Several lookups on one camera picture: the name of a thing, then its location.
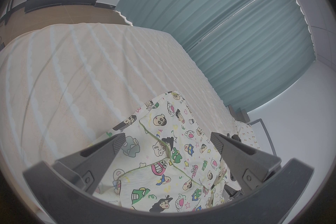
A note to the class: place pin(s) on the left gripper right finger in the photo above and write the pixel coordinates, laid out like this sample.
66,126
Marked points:
246,167

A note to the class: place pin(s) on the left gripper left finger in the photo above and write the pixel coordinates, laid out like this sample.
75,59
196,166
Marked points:
89,167

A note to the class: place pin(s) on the white printed pyjama top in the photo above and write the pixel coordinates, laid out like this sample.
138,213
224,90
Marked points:
168,165

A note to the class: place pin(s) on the black garment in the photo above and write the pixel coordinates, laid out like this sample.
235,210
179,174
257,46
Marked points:
235,138

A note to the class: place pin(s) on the white printed pillow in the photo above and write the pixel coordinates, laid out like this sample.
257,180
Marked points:
245,133

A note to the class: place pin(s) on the grey bedside table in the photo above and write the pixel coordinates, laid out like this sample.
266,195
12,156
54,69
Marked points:
237,114

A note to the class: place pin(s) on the bed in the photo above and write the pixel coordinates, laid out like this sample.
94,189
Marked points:
78,86

